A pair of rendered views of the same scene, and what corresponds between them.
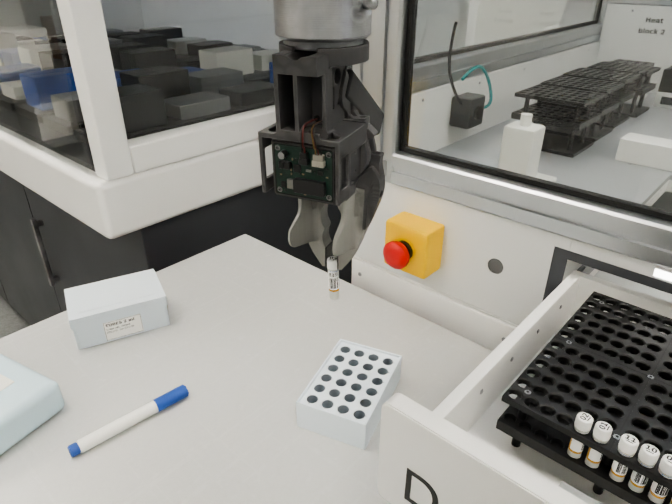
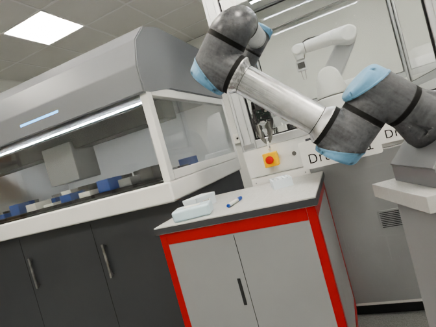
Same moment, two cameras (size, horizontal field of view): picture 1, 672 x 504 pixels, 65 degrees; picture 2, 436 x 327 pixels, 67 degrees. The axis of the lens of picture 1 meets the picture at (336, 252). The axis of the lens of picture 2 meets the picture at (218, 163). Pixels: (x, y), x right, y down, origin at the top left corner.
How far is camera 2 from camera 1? 111 cm
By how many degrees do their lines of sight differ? 34
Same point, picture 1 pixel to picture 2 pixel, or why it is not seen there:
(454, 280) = (285, 164)
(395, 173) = (257, 145)
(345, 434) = (287, 183)
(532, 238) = (299, 140)
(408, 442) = (305, 148)
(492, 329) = (301, 171)
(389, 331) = not seen: hidden behind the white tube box
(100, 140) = (167, 167)
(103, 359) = not seen: hidden behind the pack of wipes
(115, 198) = (173, 186)
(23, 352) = not seen: hidden behind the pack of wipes
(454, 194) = (276, 141)
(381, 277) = (263, 179)
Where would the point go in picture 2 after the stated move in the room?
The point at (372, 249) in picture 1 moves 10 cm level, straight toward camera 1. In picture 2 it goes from (257, 172) to (265, 171)
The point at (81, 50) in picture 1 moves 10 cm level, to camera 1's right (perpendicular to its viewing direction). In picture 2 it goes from (159, 141) to (179, 136)
